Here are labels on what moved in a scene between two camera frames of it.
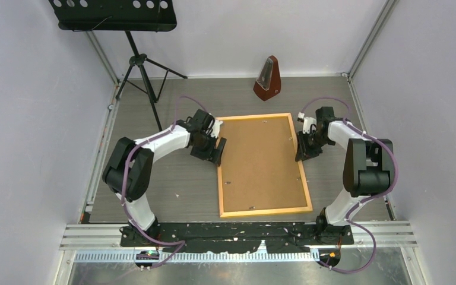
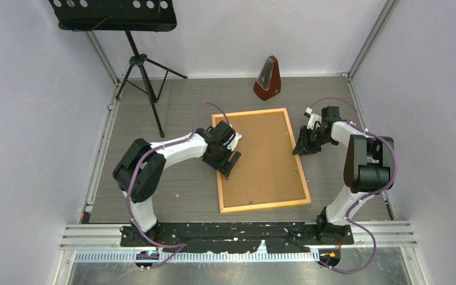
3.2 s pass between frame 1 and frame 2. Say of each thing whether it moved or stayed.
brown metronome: stayed
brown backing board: stayed
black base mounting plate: stayed
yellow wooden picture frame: moved
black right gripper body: stayed
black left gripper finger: moved
